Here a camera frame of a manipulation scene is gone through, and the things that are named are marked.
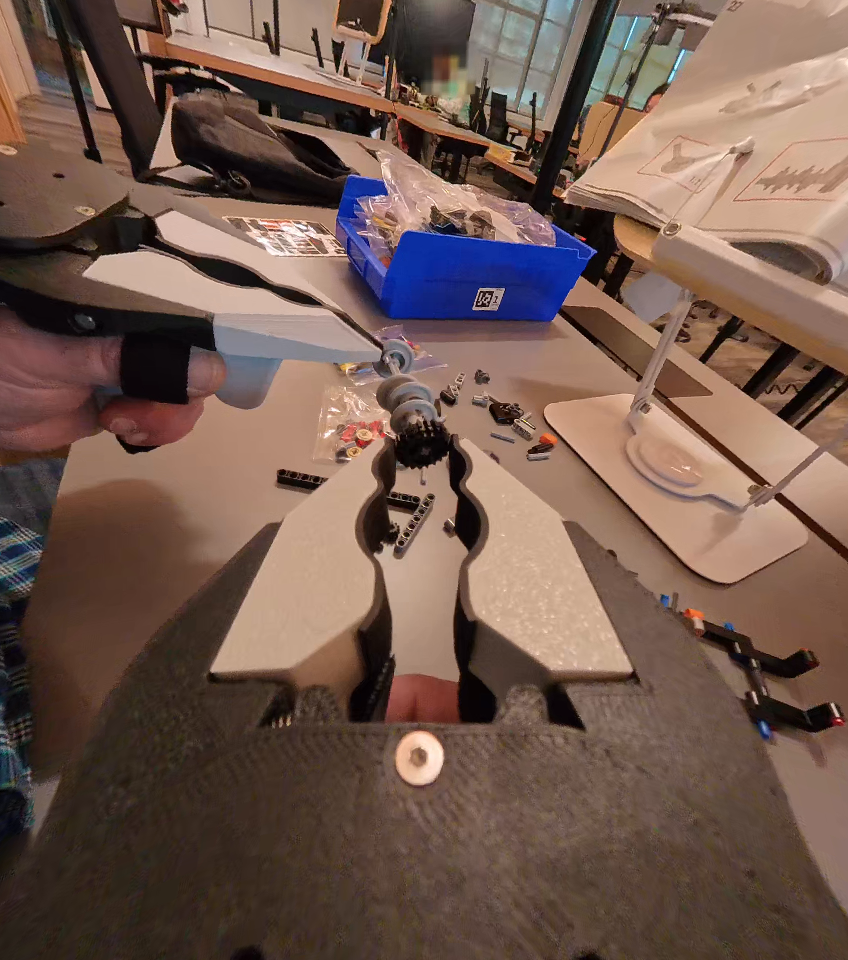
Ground black monitor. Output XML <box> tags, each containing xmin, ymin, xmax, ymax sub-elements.
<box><xmin>386</xmin><ymin>0</ymin><xmax>477</xmax><ymax>91</ymax></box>

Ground grey toy axle with gear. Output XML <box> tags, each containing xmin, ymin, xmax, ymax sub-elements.
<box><xmin>392</xmin><ymin>375</ymin><xmax>456</xmax><ymax>489</ymax></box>

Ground person's left hand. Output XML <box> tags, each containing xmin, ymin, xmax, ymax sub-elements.
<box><xmin>0</xmin><ymin>287</ymin><xmax>228</xmax><ymax>456</ymax></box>

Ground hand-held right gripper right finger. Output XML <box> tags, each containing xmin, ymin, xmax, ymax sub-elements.
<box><xmin>448</xmin><ymin>435</ymin><xmax>635</xmax><ymax>680</ymax></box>

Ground dark grey holed toy beam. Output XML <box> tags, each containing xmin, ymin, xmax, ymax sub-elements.
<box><xmin>394</xmin><ymin>492</ymin><xmax>437</xmax><ymax>558</ymax></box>

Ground sticker sheet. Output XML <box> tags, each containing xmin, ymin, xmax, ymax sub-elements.
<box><xmin>223</xmin><ymin>215</ymin><xmax>350</xmax><ymax>258</ymax></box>

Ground clear bags of toy parts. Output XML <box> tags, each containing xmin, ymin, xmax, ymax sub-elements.
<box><xmin>352</xmin><ymin>150</ymin><xmax>556</xmax><ymax>267</ymax></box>

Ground clear bag yellow blue parts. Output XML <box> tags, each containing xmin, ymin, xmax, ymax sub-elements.
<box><xmin>334</xmin><ymin>326</ymin><xmax>447</xmax><ymax>376</ymax></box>

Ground clear bag red tan parts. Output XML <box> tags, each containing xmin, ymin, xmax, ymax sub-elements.
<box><xmin>315</xmin><ymin>386</ymin><xmax>395</xmax><ymax>460</ymax></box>

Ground wood-framed dark panel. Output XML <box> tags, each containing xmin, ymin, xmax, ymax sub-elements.
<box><xmin>331</xmin><ymin>0</ymin><xmax>392</xmax><ymax>80</ymax></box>

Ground black tripod stand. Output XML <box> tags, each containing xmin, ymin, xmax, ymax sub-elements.
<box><xmin>56</xmin><ymin>0</ymin><xmax>102</xmax><ymax>162</ymax></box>

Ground black backpack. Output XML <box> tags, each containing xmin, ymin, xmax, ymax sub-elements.
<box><xmin>169</xmin><ymin>93</ymin><xmax>353</xmax><ymax>204</ymax></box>

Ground black pole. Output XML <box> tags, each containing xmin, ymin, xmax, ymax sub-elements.
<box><xmin>529</xmin><ymin>0</ymin><xmax>623</xmax><ymax>215</ymax></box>

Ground black holed toy beam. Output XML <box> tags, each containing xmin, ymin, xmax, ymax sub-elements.
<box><xmin>277</xmin><ymin>468</ymin><xmax>425</xmax><ymax>511</ymax></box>

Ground wooden work table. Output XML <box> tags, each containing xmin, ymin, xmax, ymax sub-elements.
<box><xmin>165</xmin><ymin>37</ymin><xmax>395</xmax><ymax>125</ymax></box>

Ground blue plastic bin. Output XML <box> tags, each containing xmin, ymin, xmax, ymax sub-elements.
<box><xmin>335</xmin><ymin>174</ymin><xmax>597</xmax><ymax>322</ymax></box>

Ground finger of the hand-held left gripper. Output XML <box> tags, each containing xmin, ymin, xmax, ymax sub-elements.
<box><xmin>152</xmin><ymin>210</ymin><xmax>366</xmax><ymax>333</ymax></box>
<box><xmin>81</xmin><ymin>249</ymin><xmax>385</xmax><ymax>365</ymax></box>

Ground toy car chassis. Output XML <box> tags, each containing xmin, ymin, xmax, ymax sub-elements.
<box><xmin>656</xmin><ymin>592</ymin><xmax>845</xmax><ymax>744</ymax></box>

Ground instruction booklet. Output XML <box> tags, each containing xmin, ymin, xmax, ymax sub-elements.
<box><xmin>565</xmin><ymin>0</ymin><xmax>848</xmax><ymax>285</ymax></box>

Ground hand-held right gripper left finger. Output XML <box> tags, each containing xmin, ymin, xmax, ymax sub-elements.
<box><xmin>210</xmin><ymin>438</ymin><xmax>398</xmax><ymax>689</ymax></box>

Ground black chair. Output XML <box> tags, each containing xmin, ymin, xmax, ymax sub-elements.
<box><xmin>67</xmin><ymin>0</ymin><xmax>241</xmax><ymax>181</ymax></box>

